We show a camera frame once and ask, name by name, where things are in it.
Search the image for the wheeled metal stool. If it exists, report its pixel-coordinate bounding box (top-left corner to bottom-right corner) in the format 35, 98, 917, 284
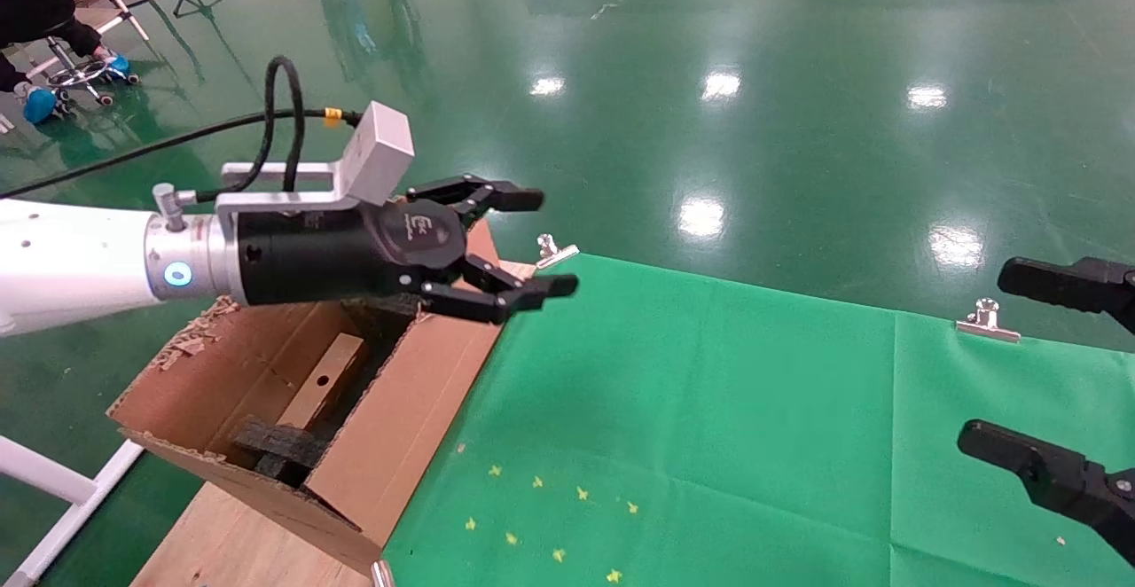
44, 37, 139, 111

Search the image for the small taped cardboard box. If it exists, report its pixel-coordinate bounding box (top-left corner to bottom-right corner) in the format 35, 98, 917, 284
277, 332, 372, 434

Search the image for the green cloth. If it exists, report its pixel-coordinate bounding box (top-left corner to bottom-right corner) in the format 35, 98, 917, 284
381, 253, 1135, 587

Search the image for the black cable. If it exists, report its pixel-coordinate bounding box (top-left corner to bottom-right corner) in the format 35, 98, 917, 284
0, 55, 364, 203

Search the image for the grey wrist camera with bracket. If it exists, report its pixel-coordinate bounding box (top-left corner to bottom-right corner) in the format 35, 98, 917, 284
216, 101, 416, 217

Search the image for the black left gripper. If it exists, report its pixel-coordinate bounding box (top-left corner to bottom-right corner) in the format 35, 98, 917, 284
232, 174, 580, 325

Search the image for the black foam block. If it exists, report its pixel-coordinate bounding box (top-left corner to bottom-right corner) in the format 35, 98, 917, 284
229, 414, 334, 487

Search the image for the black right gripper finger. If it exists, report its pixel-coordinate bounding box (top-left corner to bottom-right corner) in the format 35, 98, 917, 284
958, 419, 1135, 567
998, 255, 1135, 333

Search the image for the white metal frame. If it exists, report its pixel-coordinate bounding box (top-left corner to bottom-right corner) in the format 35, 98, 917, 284
0, 436, 145, 587

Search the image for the large open cardboard carton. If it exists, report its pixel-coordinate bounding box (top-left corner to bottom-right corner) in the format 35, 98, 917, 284
106, 217, 537, 575

